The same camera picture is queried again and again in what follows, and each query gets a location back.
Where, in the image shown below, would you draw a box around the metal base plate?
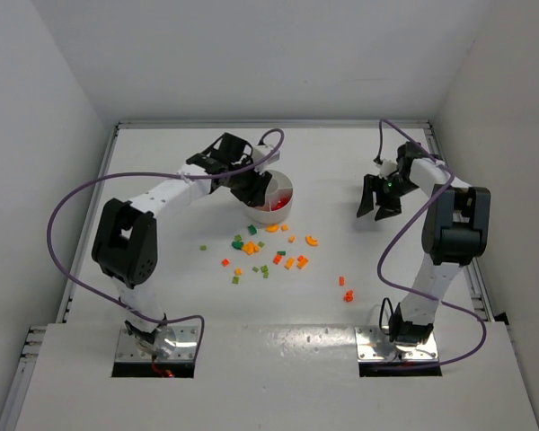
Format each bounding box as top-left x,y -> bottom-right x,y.
354,326 -> 439,365
114,325 -> 199,364

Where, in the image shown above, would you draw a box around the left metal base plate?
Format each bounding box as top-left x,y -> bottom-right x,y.
114,325 -> 199,364

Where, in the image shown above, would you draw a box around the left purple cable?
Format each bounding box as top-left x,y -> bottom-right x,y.
47,128 -> 285,360

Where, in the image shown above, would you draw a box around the red legos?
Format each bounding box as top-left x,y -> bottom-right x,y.
269,197 -> 291,212

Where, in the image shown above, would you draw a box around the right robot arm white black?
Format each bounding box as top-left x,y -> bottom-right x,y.
357,142 -> 491,346

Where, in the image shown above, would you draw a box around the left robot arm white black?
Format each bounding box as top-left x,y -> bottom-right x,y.
92,133 -> 280,358

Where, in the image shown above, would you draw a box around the yellow orange lego cluster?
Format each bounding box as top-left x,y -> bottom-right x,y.
242,242 -> 261,255

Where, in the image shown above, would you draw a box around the white round divided container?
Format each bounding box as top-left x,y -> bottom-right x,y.
243,170 -> 294,225

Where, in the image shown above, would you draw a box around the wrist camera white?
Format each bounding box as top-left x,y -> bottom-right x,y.
377,159 -> 398,179
252,144 -> 280,172

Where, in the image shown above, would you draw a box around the orange arch lego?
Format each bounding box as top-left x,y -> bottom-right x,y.
305,235 -> 319,247

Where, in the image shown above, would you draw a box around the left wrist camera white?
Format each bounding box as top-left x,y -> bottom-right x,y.
252,144 -> 280,172

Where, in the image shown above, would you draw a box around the orange lego stack right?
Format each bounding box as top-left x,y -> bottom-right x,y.
338,276 -> 354,303

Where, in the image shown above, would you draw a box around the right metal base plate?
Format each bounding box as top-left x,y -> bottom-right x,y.
354,326 -> 439,365

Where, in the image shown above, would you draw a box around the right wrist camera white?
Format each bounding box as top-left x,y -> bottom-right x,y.
377,159 -> 398,179

